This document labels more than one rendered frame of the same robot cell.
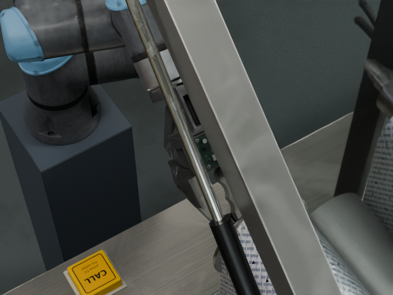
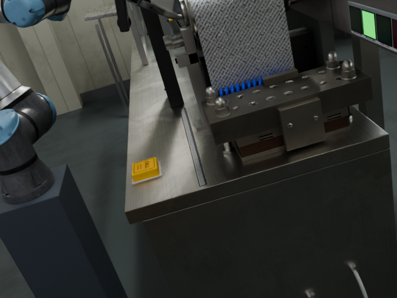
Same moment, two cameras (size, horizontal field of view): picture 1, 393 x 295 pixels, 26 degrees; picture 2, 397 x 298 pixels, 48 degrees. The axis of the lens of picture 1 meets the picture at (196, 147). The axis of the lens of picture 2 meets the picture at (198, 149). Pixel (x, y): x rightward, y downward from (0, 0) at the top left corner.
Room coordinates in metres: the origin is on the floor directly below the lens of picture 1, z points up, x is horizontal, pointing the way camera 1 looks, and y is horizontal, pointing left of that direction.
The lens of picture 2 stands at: (-0.01, 1.00, 1.45)
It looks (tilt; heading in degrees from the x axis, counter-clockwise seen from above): 26 degrees down; 302
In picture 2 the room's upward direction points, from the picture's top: 16 degrees counter-clockwise
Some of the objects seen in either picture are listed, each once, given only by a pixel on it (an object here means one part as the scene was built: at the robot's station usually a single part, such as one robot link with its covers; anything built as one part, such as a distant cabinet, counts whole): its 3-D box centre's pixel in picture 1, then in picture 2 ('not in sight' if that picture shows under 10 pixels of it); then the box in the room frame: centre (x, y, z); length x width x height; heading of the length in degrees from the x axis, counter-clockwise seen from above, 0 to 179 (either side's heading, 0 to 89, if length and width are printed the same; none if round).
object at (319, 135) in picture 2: not in sight; (302, 125); (0.27, 0.05, 0.97); 0.10 x 0.03 x 0.11; 32
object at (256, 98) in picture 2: not in sight; (282, 100); (0.33, -0.02, 1.00); 0.40 x 0.16 x 0.06; 32
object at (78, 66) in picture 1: (55, 57); (6, 138); (1.04, 0.26, 1.07); 0.13 x 0.12 x 0.14; 102
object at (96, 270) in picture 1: (94, 276); (145, 169); (0.68, 0.18, 0.91); 0.07 x 0.07 x 0.02; 32
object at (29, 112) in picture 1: (59, 98); (23, 174); (1.04, 0.26, 0.95); 0.15 x 0.15 x 0.10
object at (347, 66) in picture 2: not in sight; (347, 68); (0.17, -0.06, 1.05); 0.04 x 0.04 x 0.04
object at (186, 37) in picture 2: not in sight; (192, 80); (0.62, -0.09, 1.05); 0.06 x 0.05 x 0.31; 32
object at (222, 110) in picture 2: not in sight; (221, 106); (0.45, 0.11, 1.05); 0.04 x 0.04 x 0.04
